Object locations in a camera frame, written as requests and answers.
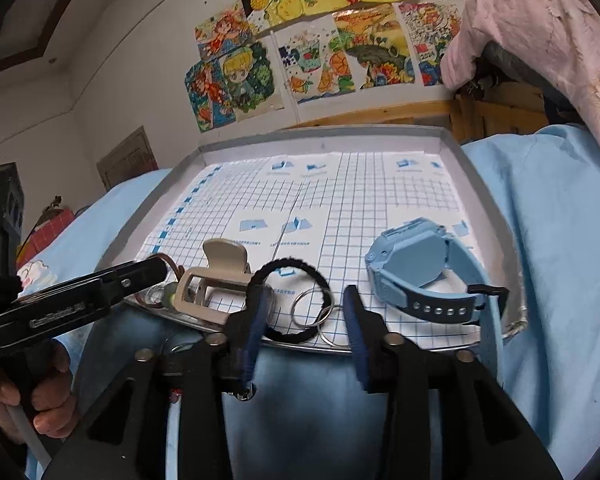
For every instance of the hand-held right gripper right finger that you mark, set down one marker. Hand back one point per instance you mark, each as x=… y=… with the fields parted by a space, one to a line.
x=360 y=355

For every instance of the white tube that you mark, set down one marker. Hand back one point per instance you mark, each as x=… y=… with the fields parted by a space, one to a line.
x=30 y=440

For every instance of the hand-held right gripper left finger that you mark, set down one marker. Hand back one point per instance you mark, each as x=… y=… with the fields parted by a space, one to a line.
x=252 y=340

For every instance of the wooden bed frame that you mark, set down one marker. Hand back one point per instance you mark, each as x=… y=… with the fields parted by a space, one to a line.
x=490 y=110

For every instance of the blue wrist watch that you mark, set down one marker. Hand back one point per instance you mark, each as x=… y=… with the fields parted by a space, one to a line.
x=410 y=265

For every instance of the person's left hand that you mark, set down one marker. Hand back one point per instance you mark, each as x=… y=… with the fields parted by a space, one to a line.
x=52 y=410

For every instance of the beige hair claw clip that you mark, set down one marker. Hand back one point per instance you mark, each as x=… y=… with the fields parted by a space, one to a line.
x=225 y=260

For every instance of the group of colourful wall drawings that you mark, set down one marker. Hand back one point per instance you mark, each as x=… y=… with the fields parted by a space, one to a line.
x=320 y=45

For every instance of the key rings with red charm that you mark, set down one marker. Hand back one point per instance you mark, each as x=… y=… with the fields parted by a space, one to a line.
x=325 y=327

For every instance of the red checked cloth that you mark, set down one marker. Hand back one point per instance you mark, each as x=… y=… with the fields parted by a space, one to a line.
x=45 y=235

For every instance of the grey tray with grid sheet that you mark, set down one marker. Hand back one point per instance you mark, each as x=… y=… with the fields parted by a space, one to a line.
x=330 y=195

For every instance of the pink floral cloth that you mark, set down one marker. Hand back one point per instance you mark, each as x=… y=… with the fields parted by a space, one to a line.
x=540 y=20

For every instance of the blue printed blanket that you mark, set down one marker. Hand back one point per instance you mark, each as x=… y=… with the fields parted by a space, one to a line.
x=555 y=260

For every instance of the brown door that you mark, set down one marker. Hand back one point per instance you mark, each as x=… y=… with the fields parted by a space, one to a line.
x=127 y=160

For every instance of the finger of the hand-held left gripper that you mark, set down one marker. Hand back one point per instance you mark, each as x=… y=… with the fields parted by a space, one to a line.
x=130 y=275

